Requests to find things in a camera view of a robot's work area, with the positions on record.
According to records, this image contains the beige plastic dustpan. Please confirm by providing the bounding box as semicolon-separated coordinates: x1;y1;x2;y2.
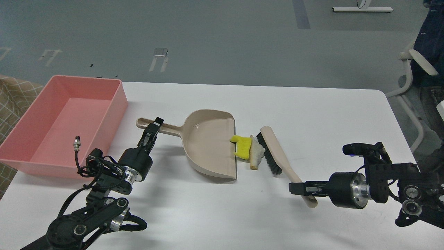
136;109;238;183

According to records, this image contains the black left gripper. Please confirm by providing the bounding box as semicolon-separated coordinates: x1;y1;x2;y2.
118;117;164;182

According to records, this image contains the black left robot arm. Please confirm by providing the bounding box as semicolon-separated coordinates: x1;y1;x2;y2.
24;117;164;250

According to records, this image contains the pink plastic bin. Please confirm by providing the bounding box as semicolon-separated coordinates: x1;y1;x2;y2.
0;75;128;179

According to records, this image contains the beige checkered cloth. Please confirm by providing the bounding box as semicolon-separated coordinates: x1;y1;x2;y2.
0;74;44;200

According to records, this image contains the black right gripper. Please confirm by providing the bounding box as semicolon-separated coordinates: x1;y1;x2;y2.
289;172;368;209

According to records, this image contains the beige hand brush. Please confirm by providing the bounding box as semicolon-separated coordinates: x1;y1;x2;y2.
256;126;302;188

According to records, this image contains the yellow sponge piece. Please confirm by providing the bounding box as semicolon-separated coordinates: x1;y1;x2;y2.
230;135;252;160

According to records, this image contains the person in teal jacket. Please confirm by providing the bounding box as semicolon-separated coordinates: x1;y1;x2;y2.
412;0;444;140

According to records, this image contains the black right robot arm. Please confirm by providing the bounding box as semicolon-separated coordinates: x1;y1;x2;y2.
289;142;444;229

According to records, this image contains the white desk base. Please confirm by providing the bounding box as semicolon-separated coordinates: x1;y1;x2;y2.
332;0;393;13

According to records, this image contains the white office chair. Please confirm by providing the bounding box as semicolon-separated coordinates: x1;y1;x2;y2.
385;39;438;152

